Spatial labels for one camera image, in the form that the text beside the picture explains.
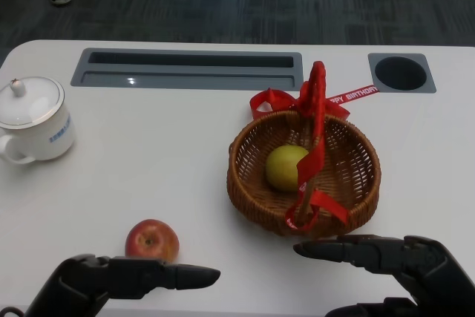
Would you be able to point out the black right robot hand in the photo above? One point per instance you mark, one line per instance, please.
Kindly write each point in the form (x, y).
(426, 268)

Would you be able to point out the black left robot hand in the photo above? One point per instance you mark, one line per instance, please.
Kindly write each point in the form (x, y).
(122, 276)

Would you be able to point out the red apple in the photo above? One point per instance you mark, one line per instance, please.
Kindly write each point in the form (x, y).
(150, 239)

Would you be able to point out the brown wicker basket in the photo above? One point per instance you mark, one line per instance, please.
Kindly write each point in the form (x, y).
(349, 168)

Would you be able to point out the green apple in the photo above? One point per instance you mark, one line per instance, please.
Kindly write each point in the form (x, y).
(282, 168)

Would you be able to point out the white ceramic mug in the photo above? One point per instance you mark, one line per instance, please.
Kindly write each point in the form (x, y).
(52, 135)

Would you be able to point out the white mug lid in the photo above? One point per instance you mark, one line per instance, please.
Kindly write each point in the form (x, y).
(33, 103)

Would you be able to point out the grey round cup holder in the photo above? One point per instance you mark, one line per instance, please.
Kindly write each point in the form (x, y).
(401, 72)

